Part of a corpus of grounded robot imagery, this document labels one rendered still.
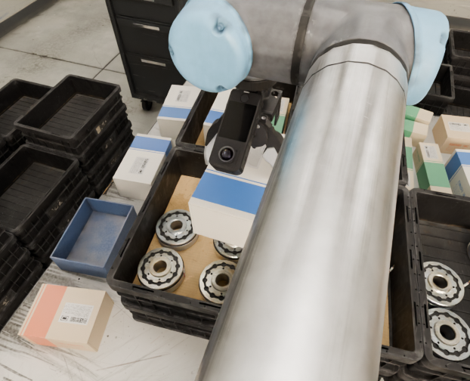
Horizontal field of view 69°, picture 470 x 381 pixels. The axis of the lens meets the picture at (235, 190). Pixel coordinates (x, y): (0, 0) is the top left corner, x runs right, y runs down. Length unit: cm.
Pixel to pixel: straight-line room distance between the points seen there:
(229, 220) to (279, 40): 31
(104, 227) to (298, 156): 94
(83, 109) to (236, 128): 147
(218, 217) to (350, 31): 34
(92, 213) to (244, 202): 69
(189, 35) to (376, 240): 21
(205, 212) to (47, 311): 53
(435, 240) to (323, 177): 82
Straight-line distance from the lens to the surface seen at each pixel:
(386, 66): 26
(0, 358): 105
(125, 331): 95
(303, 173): 18
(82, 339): 89
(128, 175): 108
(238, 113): 47
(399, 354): 72
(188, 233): 84
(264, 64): 32
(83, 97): 197
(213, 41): 30
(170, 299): 70
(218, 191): 55
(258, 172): 57
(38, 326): 94
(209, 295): 77
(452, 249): 99
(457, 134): 140
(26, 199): 174
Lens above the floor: 157
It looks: 52 degrees down
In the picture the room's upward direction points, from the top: straight up
